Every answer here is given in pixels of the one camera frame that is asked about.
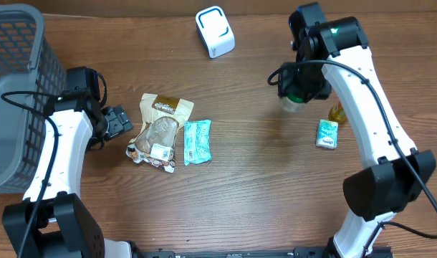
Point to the green lid glass jar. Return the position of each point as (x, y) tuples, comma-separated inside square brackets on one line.
[(291, 103)]

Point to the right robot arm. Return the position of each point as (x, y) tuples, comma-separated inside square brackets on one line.
[(334, 56)]

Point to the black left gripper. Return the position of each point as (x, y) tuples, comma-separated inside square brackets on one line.
[(119, 120)]

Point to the yellow dish soap bottle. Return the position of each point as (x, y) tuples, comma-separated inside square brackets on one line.
[(337, 114)]

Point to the green white tissue pack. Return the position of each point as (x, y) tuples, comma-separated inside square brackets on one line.
[(326, 136)]

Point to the small teal packet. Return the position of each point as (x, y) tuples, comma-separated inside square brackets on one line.
[(196, 142)]

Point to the clear plastic snack bag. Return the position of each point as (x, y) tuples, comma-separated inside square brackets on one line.
[(162, 119)]

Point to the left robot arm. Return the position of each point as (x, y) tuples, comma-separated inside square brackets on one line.
[(51, 220)]

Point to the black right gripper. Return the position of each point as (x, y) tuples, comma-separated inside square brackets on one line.
[(289, 84)]

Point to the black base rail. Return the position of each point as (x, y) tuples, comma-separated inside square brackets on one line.
[(233, 254)]

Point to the white barcode scanner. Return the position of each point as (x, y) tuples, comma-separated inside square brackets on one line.
[(215, 31)]

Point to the grey plastic mesh basket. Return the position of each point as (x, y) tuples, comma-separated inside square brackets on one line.
[(29, 69)]

